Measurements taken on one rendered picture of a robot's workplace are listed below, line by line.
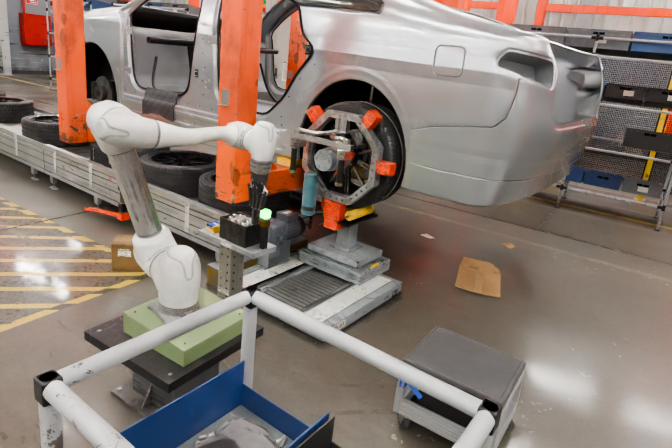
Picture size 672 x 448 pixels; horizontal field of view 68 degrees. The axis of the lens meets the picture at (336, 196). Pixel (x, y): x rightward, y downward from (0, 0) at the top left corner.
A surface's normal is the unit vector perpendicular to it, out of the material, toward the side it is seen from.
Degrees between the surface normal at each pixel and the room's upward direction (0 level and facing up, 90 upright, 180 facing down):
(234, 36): 90
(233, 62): 90
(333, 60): 90
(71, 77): 90
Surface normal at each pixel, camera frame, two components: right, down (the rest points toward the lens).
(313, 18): -0.56, 0.00
